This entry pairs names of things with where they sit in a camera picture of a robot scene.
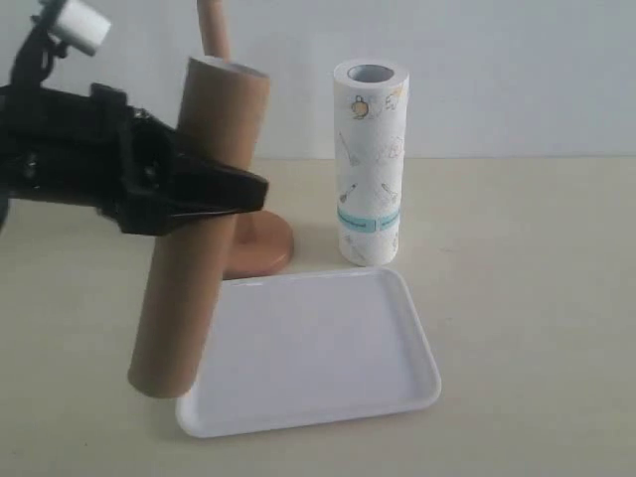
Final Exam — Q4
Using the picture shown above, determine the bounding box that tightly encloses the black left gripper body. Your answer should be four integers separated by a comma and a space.
1, 83, 174, 237

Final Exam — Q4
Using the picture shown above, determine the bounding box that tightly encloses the brown cardboard tube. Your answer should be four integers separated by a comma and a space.
128, 56, 269, 398

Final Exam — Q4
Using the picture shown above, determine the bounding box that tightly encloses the white printed paper towel roll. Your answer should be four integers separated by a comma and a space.
333, 59, 409, 266

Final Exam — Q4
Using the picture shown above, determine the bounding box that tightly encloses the wooden paper towel holder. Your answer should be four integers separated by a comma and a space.
197, 0, 294, 279

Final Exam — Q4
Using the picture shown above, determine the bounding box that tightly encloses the white plastic tray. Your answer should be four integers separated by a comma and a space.
176, 267, 441, 438

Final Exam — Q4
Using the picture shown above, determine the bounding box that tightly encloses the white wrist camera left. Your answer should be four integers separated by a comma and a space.
40, 0, 111, 57

